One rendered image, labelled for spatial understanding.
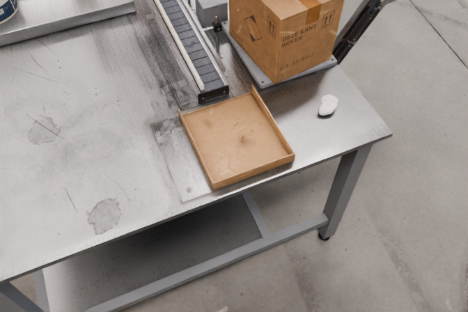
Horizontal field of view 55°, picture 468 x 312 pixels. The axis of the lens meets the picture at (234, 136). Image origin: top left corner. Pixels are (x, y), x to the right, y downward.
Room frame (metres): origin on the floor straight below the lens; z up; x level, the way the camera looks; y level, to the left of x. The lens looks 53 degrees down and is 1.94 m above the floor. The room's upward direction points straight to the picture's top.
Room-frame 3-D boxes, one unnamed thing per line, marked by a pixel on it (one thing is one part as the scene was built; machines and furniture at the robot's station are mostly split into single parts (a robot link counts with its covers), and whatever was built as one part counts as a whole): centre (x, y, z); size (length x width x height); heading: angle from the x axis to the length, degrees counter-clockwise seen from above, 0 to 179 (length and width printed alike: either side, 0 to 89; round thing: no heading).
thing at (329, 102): (0.95, -0.30, 0.85); 0.08 x 0.07 x 0.04; 119
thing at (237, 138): (0.83, 0.00, 0.85); 0.30 x 0.26 x 0.04; 23
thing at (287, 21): (1.22, -0.16, 0.99); 0.30 x 0.24 x 0.27; 31
